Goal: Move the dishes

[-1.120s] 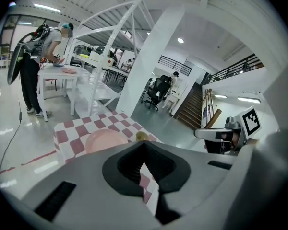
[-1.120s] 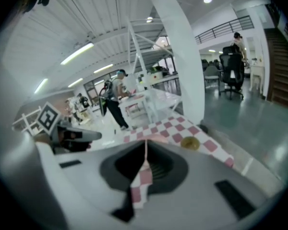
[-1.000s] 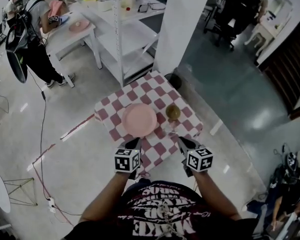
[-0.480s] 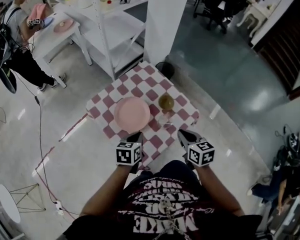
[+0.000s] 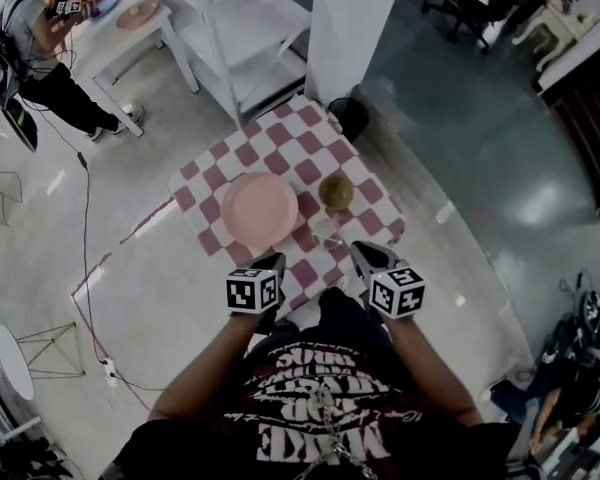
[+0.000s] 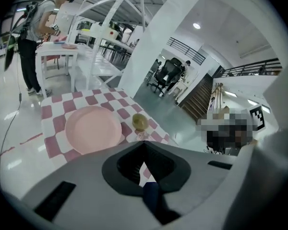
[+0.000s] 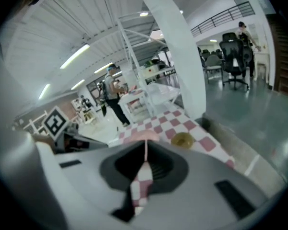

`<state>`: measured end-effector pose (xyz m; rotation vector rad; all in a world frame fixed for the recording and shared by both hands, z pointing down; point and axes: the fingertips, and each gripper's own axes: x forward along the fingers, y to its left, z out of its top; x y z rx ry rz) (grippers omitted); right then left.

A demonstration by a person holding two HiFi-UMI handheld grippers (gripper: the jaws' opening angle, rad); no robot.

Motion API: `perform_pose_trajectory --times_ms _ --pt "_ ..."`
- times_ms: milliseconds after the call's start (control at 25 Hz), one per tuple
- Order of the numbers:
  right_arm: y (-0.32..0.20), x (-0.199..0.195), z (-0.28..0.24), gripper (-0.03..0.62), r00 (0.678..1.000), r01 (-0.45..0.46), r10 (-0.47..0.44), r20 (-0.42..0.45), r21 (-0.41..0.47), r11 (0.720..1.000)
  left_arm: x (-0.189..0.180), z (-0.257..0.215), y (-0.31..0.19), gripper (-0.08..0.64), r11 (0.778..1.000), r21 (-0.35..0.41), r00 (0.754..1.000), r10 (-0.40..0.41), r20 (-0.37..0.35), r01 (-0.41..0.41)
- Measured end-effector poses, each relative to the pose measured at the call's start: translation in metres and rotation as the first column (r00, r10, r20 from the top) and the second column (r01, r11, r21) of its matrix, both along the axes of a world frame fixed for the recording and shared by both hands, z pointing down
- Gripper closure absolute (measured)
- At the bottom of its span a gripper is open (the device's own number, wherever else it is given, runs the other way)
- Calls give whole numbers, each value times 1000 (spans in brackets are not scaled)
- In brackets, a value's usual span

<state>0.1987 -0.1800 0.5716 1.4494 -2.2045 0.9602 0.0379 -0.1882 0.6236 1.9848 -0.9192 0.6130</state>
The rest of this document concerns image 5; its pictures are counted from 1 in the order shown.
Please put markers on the pink plate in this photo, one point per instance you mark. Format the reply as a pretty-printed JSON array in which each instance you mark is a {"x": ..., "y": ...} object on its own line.
[
  {"x": 260, "y": 210},
  {"x": 137, "y": 14}
]

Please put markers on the pink white checkered tablecloth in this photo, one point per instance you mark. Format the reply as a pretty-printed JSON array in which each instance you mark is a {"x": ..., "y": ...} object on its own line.
[{"x": 280, "y": 133}]

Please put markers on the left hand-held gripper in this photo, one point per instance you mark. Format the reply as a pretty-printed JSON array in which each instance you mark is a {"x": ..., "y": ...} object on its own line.
[{"x": 250, "y": 293}]

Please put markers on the black printed t-shirt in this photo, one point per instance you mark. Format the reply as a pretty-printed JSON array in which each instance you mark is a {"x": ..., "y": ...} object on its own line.
[{"x": 290, "y": 418}]

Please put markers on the white square table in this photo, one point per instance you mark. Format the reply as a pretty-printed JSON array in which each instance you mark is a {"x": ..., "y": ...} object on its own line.
[{"x": 130, "y": 43}]

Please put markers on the white square pillar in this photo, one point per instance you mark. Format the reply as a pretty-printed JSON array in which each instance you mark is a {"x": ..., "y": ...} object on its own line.
[{"x": 355, "y": 23}]

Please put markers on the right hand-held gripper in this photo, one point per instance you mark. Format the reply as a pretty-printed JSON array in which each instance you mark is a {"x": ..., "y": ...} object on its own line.
[{"x": 397, "y": 293}]

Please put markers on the olive brown bowl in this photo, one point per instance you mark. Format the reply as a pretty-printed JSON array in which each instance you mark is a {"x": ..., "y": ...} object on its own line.
[{"x": 336, "y": 190}]

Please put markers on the person's left forearm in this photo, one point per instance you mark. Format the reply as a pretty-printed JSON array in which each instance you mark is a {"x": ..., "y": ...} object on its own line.
[{"x": 205, "y": 368}]

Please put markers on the clear glass cup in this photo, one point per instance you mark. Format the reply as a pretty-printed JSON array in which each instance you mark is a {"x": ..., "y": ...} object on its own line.
[{"x": 325, "y": 228}]

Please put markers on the white curved-leg table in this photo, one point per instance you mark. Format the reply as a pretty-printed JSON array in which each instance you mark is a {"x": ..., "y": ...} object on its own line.
[{"x": 560, "y": 28}]

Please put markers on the black round bin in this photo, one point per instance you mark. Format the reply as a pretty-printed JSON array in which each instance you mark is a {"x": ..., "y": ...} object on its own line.
[{"x": 349, "y": 118}]

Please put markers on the white power strip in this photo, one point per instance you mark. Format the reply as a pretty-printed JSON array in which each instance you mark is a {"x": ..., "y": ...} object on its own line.
[{"x": 110, "y": 372}]

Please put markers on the blue plate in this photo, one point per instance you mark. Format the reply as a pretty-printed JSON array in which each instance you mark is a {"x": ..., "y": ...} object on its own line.
[{"x": 105, "y": 7}]

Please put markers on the dark wooden staircase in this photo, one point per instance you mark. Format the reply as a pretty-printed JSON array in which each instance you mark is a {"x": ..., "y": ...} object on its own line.
[{"x": 590, "y": 133}]

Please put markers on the white round side table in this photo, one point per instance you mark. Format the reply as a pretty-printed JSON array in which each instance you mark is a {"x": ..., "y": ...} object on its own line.
[{"x": 12, "y": 360}]

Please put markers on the person's right forearm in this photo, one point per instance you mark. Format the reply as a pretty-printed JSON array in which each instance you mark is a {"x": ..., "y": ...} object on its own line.
[{"x": 430, "y": 368}]

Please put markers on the white metal shelving rack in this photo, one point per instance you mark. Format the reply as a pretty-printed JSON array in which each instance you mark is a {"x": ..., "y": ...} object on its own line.
[{"x": 240, "y": 33}]

